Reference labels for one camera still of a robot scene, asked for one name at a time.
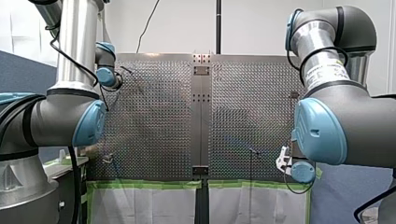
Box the black upright pole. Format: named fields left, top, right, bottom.
left=215, top=0, right=223, bottom=56

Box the black cable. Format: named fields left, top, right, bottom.
left=44, top=21, right=110, bottom=113
left=67, top=145, right=83, bottom=224
left=285, top=7, right=350, bottom=87
left=282, top=166, right=317, bottom=196
left=135, top=0, right=162, bottom=54

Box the grey board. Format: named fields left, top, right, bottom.
left=309, top=161, right=396, bottom=224

